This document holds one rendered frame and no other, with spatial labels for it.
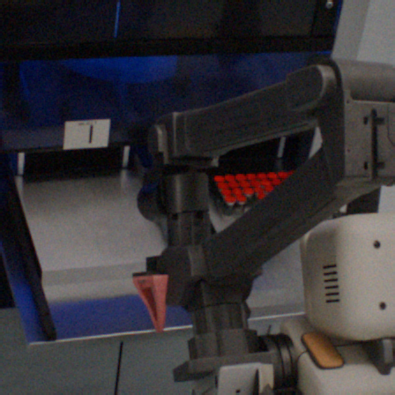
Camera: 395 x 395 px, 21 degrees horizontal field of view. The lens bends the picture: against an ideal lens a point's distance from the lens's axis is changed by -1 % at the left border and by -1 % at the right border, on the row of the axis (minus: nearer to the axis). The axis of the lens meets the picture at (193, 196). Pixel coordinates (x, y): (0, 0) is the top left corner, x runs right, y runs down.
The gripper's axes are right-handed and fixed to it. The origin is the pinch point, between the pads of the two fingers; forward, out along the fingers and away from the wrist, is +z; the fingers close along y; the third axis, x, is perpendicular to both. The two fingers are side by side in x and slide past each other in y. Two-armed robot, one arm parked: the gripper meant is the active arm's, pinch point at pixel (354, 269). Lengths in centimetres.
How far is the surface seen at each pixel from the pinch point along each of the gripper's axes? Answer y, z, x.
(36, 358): 46, 40, 49
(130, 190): 36.6, -2.5, 31.4
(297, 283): 5.2, 4.5, 8.5
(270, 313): -1.4, 6.1, 16.4
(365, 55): 260, 41, -140
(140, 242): 20.5, 1.0, 33.8
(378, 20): 292, 34, -163
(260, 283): 6.2, 4.2, 15.4
